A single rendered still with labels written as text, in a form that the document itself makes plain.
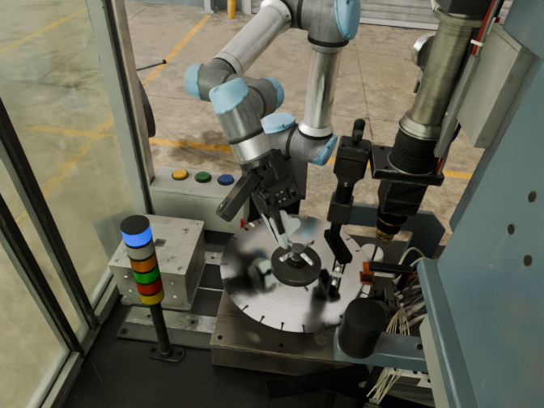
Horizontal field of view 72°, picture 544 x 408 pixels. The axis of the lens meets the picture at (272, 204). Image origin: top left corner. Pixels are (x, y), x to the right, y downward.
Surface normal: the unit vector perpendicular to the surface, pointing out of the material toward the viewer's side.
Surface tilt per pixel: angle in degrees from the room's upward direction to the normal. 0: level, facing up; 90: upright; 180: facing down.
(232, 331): 0
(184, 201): 90
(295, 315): 0
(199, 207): 90
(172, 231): 0
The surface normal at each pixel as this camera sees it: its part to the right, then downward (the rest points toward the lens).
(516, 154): -0.97, 0.12
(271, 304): 0.06, -0.76
